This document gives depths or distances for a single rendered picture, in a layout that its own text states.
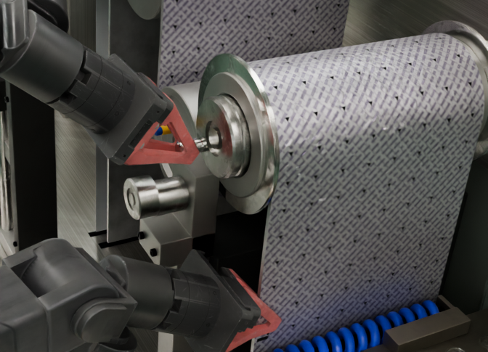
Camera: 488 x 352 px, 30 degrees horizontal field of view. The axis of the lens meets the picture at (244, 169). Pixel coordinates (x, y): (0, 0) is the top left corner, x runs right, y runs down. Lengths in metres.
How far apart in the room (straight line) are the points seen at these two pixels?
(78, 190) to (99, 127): 0.62
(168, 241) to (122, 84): 0.19
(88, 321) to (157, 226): 0.22
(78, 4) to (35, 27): 0.78
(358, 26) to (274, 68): 0.42
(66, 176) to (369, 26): 0.52
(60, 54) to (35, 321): 0.20
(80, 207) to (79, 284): 0.64
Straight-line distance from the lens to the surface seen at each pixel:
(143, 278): 0.77
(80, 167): 1.43
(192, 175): 0.85
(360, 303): 0.96
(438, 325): 0.97
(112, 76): 0.75
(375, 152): 0.85
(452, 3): 1.07
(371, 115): 0.83
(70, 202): 1.35
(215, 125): 0.82
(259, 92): 0.77
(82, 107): 0.74
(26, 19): 0.73
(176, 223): 0.90
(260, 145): 0.78
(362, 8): 1.20
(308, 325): 0.94
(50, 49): 0.72
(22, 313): 0.69
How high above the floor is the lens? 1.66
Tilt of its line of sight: 32 degrees down
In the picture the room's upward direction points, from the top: 6 degrees clockwise
